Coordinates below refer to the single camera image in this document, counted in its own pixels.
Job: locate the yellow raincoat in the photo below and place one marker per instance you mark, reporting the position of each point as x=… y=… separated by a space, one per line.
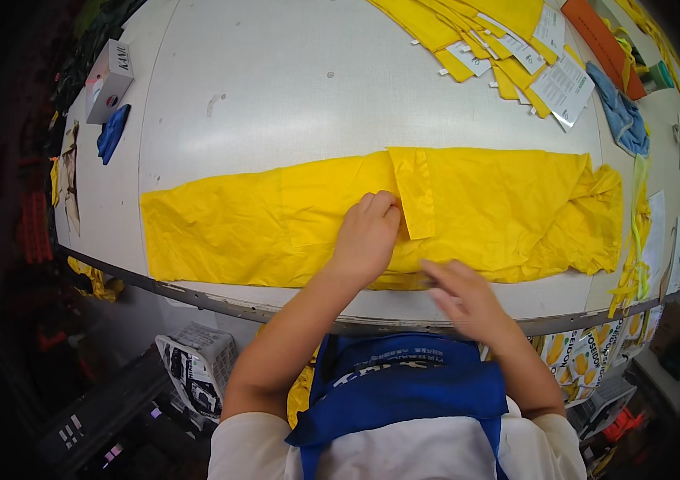
x=508 y=210

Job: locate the person's right fingers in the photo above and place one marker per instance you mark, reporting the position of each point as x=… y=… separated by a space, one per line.
x=441 y=281

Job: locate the red crate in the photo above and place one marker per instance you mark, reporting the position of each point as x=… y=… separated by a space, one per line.
x=36 y=228

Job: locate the beige cloth piece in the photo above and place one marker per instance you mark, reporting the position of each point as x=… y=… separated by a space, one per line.
x=70 y=180

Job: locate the person's right hand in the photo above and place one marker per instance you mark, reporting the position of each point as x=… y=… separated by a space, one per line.
x=469 y=300

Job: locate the white cardboard box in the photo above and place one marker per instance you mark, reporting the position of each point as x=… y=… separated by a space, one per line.
x=109 y=81

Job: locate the heap of white papers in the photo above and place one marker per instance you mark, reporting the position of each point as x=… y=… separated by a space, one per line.
x=679 y=240

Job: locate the yellow fabric bundle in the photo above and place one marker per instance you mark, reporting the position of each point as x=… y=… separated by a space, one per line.
x=300 y=393

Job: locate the stack of yellow printed packets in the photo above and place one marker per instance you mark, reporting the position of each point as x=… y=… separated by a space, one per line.
x=586 y=357

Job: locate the person's left hand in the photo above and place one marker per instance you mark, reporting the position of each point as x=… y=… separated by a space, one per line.
x=365 y=240

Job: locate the pile of folded yellow garments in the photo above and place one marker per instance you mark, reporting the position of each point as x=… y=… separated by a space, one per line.
x=472 y=36

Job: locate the dark blue cloth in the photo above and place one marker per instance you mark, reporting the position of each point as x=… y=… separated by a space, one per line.
x=113 y=133

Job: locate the orange plastic item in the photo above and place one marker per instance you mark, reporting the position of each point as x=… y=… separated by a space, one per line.
x=622 y=425

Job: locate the crumpled yellow cloth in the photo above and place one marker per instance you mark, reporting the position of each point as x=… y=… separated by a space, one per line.
x=97 y=281

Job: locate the green tape roll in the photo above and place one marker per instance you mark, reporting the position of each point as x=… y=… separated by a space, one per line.
x=661 y=74

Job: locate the white plastic basket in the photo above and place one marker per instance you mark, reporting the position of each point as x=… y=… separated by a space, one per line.
x=199 y=366

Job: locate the person's body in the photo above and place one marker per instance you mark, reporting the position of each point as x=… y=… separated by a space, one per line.
x=400 y=432

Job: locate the light blue cloth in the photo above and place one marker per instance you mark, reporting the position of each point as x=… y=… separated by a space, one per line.
x=622 y=114

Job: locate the grey plastic basket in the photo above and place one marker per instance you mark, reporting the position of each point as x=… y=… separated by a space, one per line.
x=607 y=402

